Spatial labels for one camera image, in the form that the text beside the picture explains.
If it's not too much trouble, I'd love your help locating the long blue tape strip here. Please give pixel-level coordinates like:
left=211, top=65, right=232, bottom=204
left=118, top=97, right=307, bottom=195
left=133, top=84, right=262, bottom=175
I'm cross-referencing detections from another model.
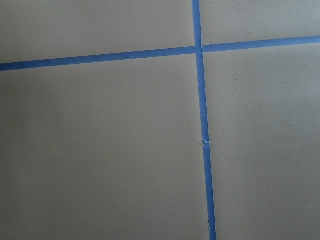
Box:
left=0, top=35, right=320, bottom=72

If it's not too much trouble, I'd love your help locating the crossing blue tape strip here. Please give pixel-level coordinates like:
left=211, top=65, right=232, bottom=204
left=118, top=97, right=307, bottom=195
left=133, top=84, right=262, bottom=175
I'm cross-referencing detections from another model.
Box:
left=192, top=0, right=217, bottom=240

